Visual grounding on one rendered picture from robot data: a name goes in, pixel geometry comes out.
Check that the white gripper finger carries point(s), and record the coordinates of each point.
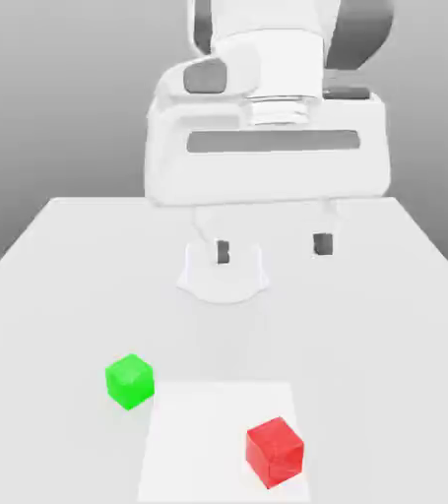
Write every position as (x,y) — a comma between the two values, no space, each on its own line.
(322,244)
(222,252)

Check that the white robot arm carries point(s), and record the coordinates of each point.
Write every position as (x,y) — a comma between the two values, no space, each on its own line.
(270,51)

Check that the small red cube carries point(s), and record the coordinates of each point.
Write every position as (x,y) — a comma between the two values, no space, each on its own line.
(274,453)

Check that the small green cube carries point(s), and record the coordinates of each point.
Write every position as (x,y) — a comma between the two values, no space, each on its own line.
(129,382)

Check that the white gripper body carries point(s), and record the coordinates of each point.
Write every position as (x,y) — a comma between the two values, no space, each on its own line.
(267,173)

